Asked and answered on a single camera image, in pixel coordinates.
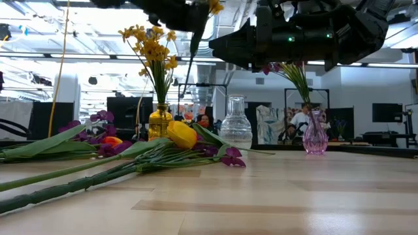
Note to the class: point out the floral patterned cloth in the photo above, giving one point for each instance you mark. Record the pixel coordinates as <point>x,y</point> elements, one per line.
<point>187,112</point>

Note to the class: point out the long ceiling light strip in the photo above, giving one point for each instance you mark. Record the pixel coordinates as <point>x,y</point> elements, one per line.
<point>81,56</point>
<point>392,65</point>
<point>209,59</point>
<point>346,64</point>

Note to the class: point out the white teal patterned cloth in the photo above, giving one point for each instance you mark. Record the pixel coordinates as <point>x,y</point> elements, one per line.
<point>267,124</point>

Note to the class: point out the clear glass vase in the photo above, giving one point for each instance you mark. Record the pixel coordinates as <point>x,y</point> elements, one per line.
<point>235,130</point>

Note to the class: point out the black desk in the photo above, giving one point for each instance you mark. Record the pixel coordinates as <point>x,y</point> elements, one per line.
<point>385,135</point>

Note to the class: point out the amber glass vase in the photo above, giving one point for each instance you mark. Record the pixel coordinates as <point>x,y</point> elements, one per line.
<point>160,125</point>

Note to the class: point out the white pillar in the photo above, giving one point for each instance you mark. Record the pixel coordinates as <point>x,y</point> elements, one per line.
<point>67,91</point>

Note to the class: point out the white panel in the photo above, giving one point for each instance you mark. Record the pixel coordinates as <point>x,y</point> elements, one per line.
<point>16,111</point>

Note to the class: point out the black monitor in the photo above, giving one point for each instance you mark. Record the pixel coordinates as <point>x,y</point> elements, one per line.
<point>346,120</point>
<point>52,117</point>
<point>387,112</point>
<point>124,111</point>

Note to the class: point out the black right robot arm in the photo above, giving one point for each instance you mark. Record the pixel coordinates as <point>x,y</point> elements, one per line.
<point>359,36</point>

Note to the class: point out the blue potted flowers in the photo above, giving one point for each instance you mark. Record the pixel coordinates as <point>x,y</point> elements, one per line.
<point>340,125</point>

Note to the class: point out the silver ventilation duct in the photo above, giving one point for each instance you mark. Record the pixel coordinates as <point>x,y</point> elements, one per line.
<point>204,81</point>

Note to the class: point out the purple artificial flower bunch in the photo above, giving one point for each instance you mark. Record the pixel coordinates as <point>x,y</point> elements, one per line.
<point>297,78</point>
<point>233,157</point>
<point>102,115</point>

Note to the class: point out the pink glass vase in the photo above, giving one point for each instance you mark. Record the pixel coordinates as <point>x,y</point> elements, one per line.
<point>315,140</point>

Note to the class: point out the black background rig frame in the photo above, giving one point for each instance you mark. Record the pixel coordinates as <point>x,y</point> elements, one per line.
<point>318,89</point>
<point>202,85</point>

